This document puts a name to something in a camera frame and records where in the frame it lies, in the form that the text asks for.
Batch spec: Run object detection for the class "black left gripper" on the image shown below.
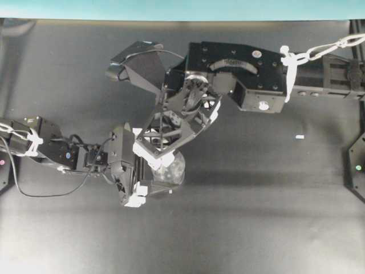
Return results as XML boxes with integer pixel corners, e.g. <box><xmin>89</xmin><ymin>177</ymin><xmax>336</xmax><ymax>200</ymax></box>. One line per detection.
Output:
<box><xmin>108</xmin><ymin>123</ymin><xmax>173</xmax><ymax>208</ymax></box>

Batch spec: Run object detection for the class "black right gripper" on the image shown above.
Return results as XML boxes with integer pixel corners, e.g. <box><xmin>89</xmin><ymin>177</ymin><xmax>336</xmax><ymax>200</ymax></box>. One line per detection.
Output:
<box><xmin>132</xmin><ymin>68</ymin><xmax>222</xmax><ymax>169</ymax></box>

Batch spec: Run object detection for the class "clear plastic bottle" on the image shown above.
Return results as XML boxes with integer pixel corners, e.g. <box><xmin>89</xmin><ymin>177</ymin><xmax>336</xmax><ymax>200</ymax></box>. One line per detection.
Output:
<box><xmin>152</xmin><ymin>150</ymin><xmax>186</xmax><ymax>186</ymax></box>

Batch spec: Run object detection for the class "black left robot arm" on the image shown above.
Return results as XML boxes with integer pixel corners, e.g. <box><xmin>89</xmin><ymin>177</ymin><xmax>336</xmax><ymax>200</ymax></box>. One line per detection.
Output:
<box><xmin>1</xmin><ymin>116</ymin><xmax>175</xmax><ymax>208</ymax></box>

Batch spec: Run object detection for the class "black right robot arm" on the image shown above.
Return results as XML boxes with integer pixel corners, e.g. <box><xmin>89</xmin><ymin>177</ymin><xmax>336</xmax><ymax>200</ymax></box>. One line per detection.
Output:
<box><xmin>133</xmin><ymin>42</ymin><xmax>364</xmax><ymax>169</ymax></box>

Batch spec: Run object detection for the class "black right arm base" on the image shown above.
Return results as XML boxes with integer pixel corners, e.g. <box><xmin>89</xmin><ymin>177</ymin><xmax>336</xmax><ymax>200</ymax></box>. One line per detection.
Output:
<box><xmin>345</xmin><ymin>133</ymin><xmax>364</xmax><ymax>203</ymax></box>

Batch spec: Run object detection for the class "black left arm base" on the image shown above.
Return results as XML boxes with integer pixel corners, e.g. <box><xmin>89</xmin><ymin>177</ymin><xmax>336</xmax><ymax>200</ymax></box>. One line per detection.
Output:
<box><xmin>0</xmin><ymin>152</ymin><xmax>15</xmax><ymax>195</ymax></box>

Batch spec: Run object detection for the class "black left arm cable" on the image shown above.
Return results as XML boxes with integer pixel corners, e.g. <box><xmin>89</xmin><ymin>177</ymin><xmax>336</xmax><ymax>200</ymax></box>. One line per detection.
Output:
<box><xmin>0</xmin><ymin>134</ymin><xmax>115</xmax><ymax>198</ymax></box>

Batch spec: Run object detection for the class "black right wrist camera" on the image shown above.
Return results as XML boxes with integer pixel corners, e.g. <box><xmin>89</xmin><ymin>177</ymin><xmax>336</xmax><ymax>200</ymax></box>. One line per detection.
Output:
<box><xmin>105</xmin><ymin>41</ymin><xmax>165</xmax><ymax>95</ymax></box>

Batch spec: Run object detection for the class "white left cable chain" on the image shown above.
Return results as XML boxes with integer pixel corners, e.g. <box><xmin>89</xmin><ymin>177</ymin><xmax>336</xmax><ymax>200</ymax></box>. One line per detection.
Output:
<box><xmin>0</xmin><ymin>122</ymin><xmax>44</xmax><ymax>158</ymax></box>

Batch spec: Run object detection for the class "white cable chain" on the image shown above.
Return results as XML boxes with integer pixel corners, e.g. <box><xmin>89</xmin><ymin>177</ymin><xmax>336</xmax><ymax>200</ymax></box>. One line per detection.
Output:
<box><xmin>279</xmin><ymin>31</ymin><xmax>365</xmax><ymax>103</ymax></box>
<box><xmin>0</xmin><ymin>122</ymin><xmax>44</xmax><ymax>158</ymax></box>

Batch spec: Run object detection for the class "white right cable chain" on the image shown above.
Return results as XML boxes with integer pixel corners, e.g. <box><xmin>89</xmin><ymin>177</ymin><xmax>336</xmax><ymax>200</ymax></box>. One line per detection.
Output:
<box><xmin>279</xmin><ymin>31</ymin><xmax>365</xmax><ymax>103</ymax></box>

